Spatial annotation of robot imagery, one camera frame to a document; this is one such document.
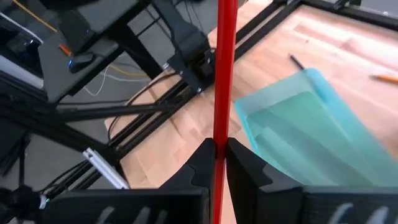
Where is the black computer mouse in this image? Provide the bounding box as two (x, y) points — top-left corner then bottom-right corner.
(68, 52), (96, 75)

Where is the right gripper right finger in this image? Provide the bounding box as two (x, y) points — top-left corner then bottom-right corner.
(226, 138), (304, 224)

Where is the silver aluminium extrusion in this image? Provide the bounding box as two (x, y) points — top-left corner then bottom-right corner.
(82, 147), (131, 190)

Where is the orange pencil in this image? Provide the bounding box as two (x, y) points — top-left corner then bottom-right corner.
(369, 73), (398, 85)

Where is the dark blue pencil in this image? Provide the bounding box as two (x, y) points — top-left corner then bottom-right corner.
(288, 53), (306, 71)

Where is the brown cable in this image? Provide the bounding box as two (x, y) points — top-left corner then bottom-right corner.
(107, 72), (187, 141)

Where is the red pencil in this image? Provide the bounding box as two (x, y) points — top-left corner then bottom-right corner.
(211, 0), (239, 224)

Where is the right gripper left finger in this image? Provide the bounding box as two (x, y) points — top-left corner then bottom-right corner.
(159, 138), (216, 191)

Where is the green translucent plastic bin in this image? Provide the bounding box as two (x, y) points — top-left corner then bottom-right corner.
(234, 67), (398, 187)

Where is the orange marker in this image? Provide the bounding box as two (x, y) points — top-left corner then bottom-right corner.
(58, 43), (73, 57)

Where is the dark side desk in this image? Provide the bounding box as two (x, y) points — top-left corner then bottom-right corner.
(36, 18), (141, 104)

